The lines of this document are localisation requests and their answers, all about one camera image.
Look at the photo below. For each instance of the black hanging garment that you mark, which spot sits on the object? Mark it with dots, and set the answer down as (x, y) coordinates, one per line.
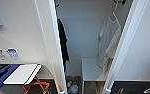
(63, 43)

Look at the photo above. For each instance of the white wardrobe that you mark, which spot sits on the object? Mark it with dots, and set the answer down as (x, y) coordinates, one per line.
(84, 33)

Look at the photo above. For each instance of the white inner shelf box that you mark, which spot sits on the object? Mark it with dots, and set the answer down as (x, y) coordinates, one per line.
(91, 68)

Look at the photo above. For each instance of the white hanging shirt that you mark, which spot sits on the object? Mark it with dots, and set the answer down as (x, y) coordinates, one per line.
(106, 41)

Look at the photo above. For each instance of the mesh storage basket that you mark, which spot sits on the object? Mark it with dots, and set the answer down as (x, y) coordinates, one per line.
(68, 80)

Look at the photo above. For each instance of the white round item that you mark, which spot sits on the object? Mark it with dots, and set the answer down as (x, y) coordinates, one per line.
(74, 88)

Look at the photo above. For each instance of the black wardrobe hook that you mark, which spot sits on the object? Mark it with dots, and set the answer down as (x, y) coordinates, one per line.
(57, 5)
(119, 2)

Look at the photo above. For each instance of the white clothes hanger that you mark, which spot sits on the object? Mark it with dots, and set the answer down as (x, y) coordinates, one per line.
(114, 14)

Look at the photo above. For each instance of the white flat board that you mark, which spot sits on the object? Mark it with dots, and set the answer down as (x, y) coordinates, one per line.
(22, 74)

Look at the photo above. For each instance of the blue plastic tray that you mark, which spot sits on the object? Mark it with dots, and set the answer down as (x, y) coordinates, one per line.
(2, 77)

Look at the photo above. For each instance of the orange metal frame stand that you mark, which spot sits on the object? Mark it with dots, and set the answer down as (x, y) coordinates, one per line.
(41, 84)

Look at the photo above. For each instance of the white wall sign blue print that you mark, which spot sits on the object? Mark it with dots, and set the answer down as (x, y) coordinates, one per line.
(12, 54)

